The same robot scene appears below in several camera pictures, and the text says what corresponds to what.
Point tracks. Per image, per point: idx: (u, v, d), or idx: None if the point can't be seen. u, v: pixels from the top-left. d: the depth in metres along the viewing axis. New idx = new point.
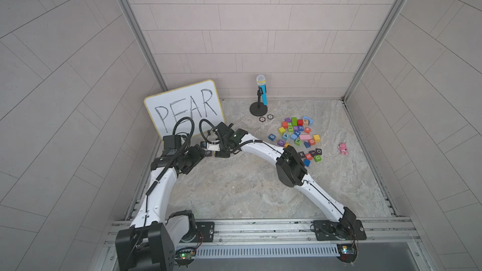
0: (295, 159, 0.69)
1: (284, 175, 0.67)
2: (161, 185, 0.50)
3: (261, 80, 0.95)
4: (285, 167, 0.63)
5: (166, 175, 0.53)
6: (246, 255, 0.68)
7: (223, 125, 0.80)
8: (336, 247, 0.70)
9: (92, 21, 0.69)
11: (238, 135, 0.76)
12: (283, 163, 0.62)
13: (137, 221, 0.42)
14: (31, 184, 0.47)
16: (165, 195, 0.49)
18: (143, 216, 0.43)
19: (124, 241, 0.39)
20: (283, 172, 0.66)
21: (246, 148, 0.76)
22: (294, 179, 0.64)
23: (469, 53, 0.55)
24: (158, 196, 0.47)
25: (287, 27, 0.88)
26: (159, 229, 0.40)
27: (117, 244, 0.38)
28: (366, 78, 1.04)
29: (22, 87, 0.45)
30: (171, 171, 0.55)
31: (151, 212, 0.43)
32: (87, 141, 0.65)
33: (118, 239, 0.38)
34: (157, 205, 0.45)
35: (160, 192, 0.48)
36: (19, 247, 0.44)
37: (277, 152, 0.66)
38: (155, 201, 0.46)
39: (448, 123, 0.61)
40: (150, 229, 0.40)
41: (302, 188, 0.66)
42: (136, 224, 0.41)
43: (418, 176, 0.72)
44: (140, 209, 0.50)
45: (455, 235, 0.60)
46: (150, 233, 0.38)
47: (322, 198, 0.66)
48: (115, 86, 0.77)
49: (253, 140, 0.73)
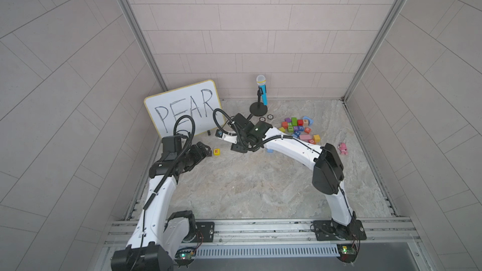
0: (337, 161, 0.56)
1: (322, 180, 0.54)
2: (159, 197, 0.48)
3: (261, 80, 0.95)
4: (326, 171, 0.50)
5: (164, 185, 0.50)
6: (246, 255, 0.68)
7: (241, 118, 0.67)
8: (336, 247, 0.70)
9: (92, 21, 0.69)
11: (262, 131, 0.62)
12: (324, 166, 0.49)
13: (133, 240, 0.40)
14: (31, 184, 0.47)
16: (164, 208, 0.47)
18: (139, 234, 0.41)
19: (120, 262, 0.37)
20: (322, 176, 0.53)
21: (273, 144, 0.62)
22: (333, 185, 0.52)
23: (469, 53, 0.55)
24: (156, 211, 0.45)
25: (287, 27, 0.88)
26: (156, 251, 0.38)
27: (113, 265, 0.37)
28: (366, 78, 1.04)
29: (23, 87, 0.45)
30: (170, 180, 0.52)
31: (149, 230, 0.42)
32: (87, 141, 0.65)
33: (114, 260, 0.37)
34: (155, 221, 0.43)
35: (158, 206, 0.46)
36: (19, 247, 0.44)
37: (314, 151, 0.53)
38: (153, 217, 0.44)
39: (448, 123, 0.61)
40: (147, 251, 0.38)
41: (332, 198, 0.61)
42: (132, 244, 0.40)
43: (418, 176, 0.72)
44: (137, 226, 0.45)
45: (455, 235, 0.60)
46: (147, 255, 0.38)
47: (344, 205, 0.60)
48: (115, 86, 0.77)
49: (281, 135, 0.59)
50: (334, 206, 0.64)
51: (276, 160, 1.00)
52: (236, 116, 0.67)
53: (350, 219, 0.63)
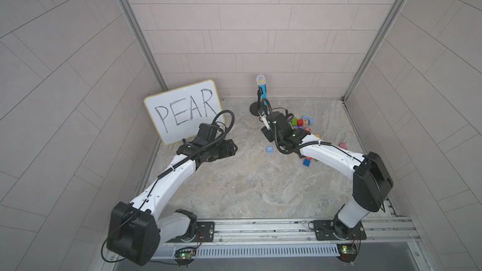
0: (383, 174, 0.49)
1: (364, 194, 0.48)
2: (173, 174, 0.50)
3: (262, 80, 0.95)
4: (368, 182, 0.45)
5: (183, 165, 0.52)
6: (246, 255, 0.68)
7: (282, 120, 0.65)
8: (336, 247, 0.70)
9: (91, 20, 0.69)
11: (299, 137, 0.62)
12: (367, 177, 0.44)
13: (138, 199, 0.43)
14: (31, 184, 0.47)
16: (173, 186, 0.49)
18: (144, 198, 0.43)
19: (118, 214, 0.40)
20: (364, 189, 0.47)
21: (309, 150, 0.60)
22: (379, 201, 0.45)
23: (469, 53, 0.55)
24: (166, 185, 0.47)
25: (287, 27, 0.88)
26: (147, 221, 0.39)
27: (112, 214, 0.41)
28: (366, 78, 1.04)
29: (23, 87, 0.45)
30: (191, 164, 0.54)
31: (152, 199, 0.43)
32: (87, 141, 0.65)
33: (115, 210, 0.40)
34: (159, 193, 0.45)
35: (169, 180, 0.48)
36: (19, 247, 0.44)
37: (355, 159, 0.49)
38: (160, 189, 0.46)
39: (448, 123, 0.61)
40: (141, 217, 0.40)
41: (358, 209, 0.57)
42: (135, 202, 0.42)
43: (418, 176, 0.72)
44: (145, 190, 0.45)
45: (455, 234, 0.59)
46: (139, 221, 0.39)
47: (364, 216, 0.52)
48: (115, 86, 0.77)
49: (318, 142, 0.58)
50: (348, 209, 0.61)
51: (276, 160, 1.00)
52: (276, 114, 0.66)
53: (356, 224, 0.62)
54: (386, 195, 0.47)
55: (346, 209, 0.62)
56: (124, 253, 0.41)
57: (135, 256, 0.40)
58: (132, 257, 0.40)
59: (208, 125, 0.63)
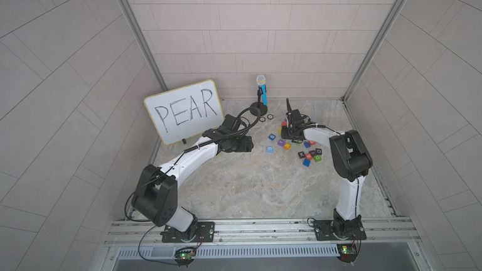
0: (359, 147, 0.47)
1: (337, 160, 0.58)
2: (198, 152, 0.54)
3: (261, 80, 0.95)
4: (340, 147, 0.55)
5: (207, 147, 0.56)
6: (246, 255, 0.68)
7: (297, 113, 0.84)
8: (336, 247, 0.70)
9: (91, 20, 0.69)
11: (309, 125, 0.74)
12: (341, 142, 0.56)
13: (166, 165, 0.47)
14: (31, 184, 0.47)
16: (196, 162, 0.53)
18: (171, 164, 0.48)
19: (146, 175, 0.45)
20: (336, 153, 0.58)
21: (308, 132, 0.75)
22: (349, 167, 0.54)
23: (469, 53, 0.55)
24: (189, 159, 0.51)
25: (287, 27, 0.88)
26: (171, 185, 0.43)
27: (142, 173, 0.45)
28: (366, 78, 1.04)
29: (23, 88, 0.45)
30: (213, 147, 0.58)
31: (177, 167, 0.47)
32: (87, 141, 0.65)
33: (144, 170, 0.45)
34: (184, 165, 0.49)
35: (194, 155, 0.52)
36: (19, 246, 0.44)
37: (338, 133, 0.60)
38: (185, 160, 0.50)
39: (448, 123, 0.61)
40: (165, 182, 0.43)
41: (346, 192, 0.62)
42: (162, 167, 0.46)
43: (418, 176, 0.72)
44: (172, 159, 0.49)
45: (455, 234, 0.59)
46: (163, 184, 0.43)
47: (354, 201, 0.61)
48: (115, 87, 0.77)
49: (315, 125, 0.73)
50: (342, 197, 0.65)
51: (276, 160, 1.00)
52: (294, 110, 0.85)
53: (353, 217, 0.65)
54: (361, 167, 0.55)
55: (342, 201, 0.66)
56: (145, 212, 0.45)
57: (154, 216, 0.44)
58: (151, 217, 0.44)
59: (233, 117, 0.67)
